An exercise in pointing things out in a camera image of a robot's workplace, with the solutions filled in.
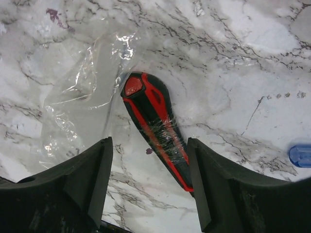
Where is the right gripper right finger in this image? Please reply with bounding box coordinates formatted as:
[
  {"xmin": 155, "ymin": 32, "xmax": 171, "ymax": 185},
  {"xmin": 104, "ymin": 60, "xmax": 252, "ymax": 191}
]
[{"xmin": 187, "ymin": 138, "xmax": 311, "ymax": 233}]

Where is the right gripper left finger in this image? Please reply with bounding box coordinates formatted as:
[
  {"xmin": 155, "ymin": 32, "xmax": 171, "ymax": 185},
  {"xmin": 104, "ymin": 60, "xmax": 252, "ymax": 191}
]
[{"xmin": 0, "ymin": 137, "xmax": 113, "ymax": 233}]

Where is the red black utility knife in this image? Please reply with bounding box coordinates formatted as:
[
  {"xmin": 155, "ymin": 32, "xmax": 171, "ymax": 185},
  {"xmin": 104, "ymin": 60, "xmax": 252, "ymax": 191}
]
[{"xmin": 121, "ymin": 72, "xmax": 194, "ymax": 195}]

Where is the small blue plastic piece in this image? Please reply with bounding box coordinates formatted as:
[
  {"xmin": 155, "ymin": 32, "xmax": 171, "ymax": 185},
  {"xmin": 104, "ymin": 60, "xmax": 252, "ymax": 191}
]
[{"xmin": 288, "ymin": 144, "xmax": 311, "ymax": 168}]

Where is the clear plastic wrap piece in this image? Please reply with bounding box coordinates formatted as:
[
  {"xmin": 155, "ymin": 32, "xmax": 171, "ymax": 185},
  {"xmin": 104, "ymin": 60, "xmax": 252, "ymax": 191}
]
[{"xmin": 36, "ymin": 29, "xmax": 149, "ymax": 169}]

